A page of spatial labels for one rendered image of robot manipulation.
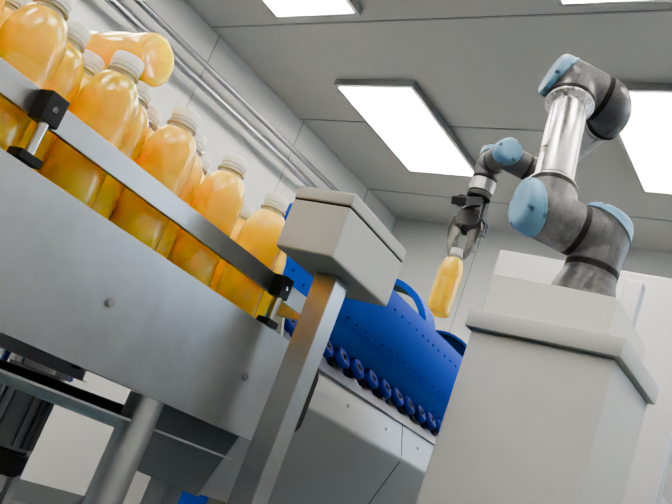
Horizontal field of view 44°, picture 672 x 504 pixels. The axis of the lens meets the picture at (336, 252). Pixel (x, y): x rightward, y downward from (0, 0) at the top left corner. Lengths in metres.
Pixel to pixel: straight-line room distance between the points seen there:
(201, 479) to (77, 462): 4.39
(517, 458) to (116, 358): 0.85
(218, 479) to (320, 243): 0.53
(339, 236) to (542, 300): 0.67
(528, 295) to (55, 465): 4.40
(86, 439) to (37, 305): 4.92
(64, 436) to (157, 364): 4.65
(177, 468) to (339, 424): 0.35
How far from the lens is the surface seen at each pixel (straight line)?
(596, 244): 1.82
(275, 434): 1.20
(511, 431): 1.63
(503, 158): 2.38
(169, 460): 1.54
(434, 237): 7.90
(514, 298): 1.75
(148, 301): 1.05
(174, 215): 1.09
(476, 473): 1.64
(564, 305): 1.71
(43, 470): 5.71
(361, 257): 1.22
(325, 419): 1.64
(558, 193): 1.81
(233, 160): 1.22
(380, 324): 1.74
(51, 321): 0.96
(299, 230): 1.20
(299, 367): 1.21
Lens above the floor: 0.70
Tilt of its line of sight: 16 degrees up
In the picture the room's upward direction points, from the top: 21 degrees clockwise
